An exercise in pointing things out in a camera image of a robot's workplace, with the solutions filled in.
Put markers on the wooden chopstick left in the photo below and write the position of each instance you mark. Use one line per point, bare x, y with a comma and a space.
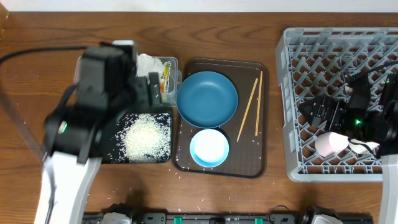
247, 109

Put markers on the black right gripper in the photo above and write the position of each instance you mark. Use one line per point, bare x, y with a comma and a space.
333, 118

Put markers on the black waste tray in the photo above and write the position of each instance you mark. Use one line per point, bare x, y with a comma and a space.
164, 137

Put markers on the white green cup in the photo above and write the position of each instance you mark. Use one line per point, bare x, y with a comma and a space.
360, 147

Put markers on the pile of rice grains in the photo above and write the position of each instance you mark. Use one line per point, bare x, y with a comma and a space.
144, 137

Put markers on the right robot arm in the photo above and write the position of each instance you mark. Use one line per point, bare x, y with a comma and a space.
354, 120

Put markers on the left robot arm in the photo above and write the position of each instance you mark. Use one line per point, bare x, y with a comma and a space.
79, 129

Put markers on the pink cup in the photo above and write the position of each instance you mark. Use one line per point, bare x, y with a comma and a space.
331, 143

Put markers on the brown plastic tray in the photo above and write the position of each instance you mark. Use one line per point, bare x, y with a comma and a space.
246, 158

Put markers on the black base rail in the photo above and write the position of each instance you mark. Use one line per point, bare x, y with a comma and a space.
121, 213

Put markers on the white tissue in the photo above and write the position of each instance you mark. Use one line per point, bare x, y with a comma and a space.
147, 64

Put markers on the yellow snack wrapper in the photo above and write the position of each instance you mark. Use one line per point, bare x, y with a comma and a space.
164, 81

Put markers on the light blue bowl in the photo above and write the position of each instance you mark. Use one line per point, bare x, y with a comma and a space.
209, 148

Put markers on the dark blue plate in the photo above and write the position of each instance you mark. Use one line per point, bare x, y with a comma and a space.
207, 99

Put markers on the wooden chopstick right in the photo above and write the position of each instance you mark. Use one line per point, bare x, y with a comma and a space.
258, 105

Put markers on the grey dishwasher rack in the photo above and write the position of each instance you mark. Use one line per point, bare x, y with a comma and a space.
315, 61

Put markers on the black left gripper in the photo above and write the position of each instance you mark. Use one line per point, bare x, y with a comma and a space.
144, 94

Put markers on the wooden chopstick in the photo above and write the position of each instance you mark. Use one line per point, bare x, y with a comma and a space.
258, 105
247, 109

